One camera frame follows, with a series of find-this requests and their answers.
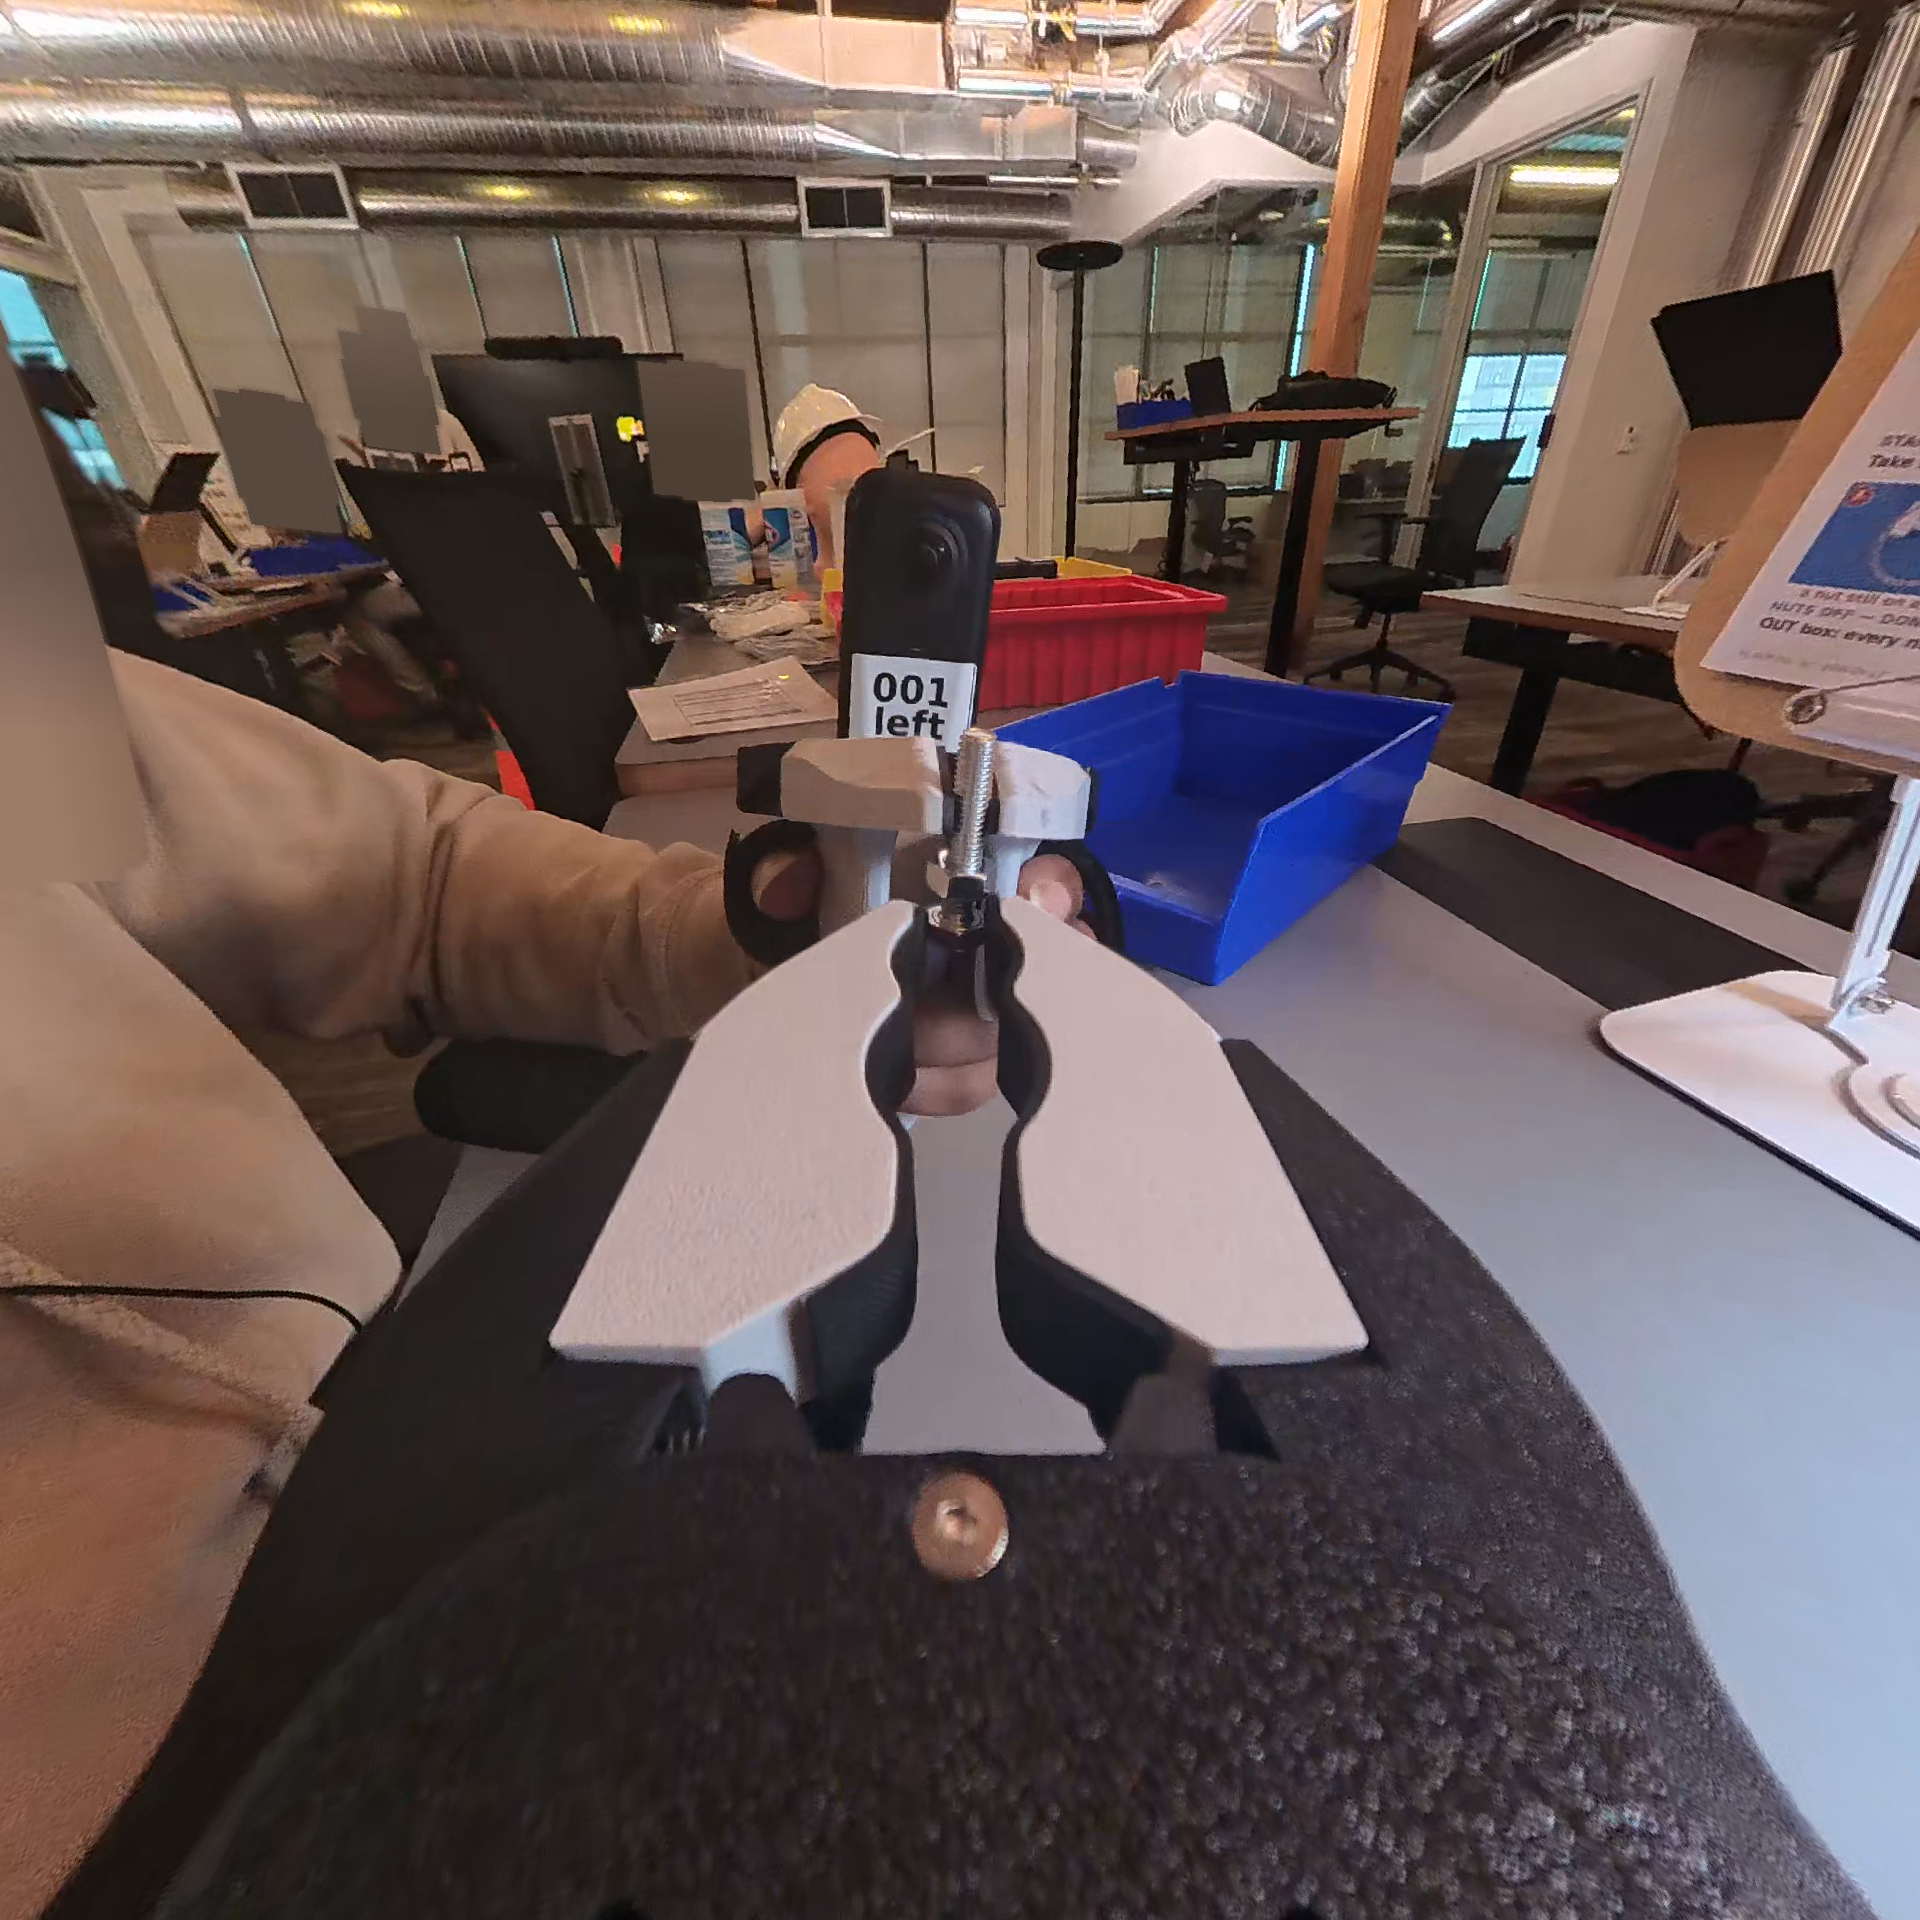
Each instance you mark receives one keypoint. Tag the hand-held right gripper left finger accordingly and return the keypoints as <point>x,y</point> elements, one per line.
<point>736,1188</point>

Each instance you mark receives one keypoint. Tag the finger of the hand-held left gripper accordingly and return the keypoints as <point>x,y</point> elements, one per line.
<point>1046,789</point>
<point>855,788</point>

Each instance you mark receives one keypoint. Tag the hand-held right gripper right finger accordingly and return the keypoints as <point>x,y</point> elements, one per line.
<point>1188,1188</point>

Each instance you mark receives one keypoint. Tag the silver threaded bolt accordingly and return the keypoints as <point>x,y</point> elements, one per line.
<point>969,813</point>

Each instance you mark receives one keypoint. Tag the small hex nut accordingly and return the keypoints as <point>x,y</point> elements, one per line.
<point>960,920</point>

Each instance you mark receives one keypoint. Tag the blue plastic bin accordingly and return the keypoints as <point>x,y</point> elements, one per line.
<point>1321,797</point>

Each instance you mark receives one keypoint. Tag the white tablet stand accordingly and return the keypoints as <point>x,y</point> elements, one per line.
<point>1741,1065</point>

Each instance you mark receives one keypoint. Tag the person's left forearm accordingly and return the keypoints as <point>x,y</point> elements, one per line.
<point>451,885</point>

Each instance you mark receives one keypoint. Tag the person's left hand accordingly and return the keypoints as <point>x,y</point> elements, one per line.
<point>957,1060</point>

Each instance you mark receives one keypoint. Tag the white labelled bottle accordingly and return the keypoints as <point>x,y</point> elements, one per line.
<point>788,548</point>
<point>727,548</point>

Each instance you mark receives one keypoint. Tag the white paper sheets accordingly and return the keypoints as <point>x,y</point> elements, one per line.
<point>736,700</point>

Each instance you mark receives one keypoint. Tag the red plastic bin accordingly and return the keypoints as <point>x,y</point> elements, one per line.
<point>1112,646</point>

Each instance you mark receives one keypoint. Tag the yellow plastic bin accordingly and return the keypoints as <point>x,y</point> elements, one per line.
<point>1095,567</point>

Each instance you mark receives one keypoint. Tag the black chair armrest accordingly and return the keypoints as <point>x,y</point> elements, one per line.
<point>510,1095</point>

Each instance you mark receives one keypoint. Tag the small blue bin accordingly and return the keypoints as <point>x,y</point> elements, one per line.
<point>1155,412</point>

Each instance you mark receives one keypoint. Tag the black floor lamp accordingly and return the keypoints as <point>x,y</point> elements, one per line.
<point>1078,260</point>

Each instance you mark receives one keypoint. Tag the wooden standing desk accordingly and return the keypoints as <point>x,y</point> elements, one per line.
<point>1260,422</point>

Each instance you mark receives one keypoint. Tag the black computer monitor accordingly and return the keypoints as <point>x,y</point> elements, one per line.
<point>510,422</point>
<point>1741,346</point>

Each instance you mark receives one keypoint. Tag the person's beige hoodie torso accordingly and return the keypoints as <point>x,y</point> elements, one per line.
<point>151,1500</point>

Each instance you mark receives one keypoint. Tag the white instruction sheet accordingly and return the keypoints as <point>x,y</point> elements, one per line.
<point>1845,572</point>

